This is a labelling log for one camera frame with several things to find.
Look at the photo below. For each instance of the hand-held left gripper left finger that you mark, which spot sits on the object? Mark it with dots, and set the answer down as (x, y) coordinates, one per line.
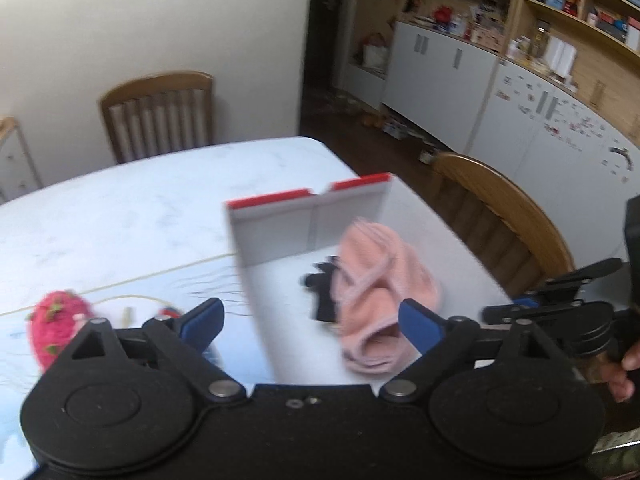
(202, 322)

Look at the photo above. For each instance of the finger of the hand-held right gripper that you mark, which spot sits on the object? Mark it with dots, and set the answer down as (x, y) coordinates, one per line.
(550, 311)
(575, 280)

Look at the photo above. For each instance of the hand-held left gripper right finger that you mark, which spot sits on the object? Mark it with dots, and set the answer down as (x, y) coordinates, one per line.
(420, 326)

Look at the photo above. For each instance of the red cloth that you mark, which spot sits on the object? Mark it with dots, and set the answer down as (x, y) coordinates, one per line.
(169, 312)

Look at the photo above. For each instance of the pink fleece cloth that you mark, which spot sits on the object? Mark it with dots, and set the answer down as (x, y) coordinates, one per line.
(370, 265)

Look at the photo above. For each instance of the white cardboard box red rim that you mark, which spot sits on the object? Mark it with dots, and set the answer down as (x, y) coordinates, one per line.
(280, 230)

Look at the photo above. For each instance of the pink plush doll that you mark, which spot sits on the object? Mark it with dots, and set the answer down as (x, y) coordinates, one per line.
(52, 320)

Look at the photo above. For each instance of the person's right hand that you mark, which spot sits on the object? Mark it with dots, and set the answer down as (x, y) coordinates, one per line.
(622, 377)

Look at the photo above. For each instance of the wooden slat-back chair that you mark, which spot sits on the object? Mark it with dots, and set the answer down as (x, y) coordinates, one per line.
(505, 195)
(155, 115)

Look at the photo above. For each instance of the long white cabinet with stickers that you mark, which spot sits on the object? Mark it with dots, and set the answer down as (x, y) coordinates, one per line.
(555, 135)

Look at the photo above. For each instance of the white drawer cabinet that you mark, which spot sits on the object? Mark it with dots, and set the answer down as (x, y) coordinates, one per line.
(15, 165)

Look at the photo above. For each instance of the low white shelf unit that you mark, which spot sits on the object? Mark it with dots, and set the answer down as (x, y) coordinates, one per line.
(357, 77)

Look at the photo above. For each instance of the white bag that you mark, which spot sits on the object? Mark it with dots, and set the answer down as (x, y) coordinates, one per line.
(374, 54)

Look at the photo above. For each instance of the red item on cabinet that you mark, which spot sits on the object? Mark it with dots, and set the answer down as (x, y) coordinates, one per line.
(442, 13)

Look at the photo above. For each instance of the wooden wall shelving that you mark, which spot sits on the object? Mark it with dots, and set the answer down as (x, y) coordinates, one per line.
(610, 70)

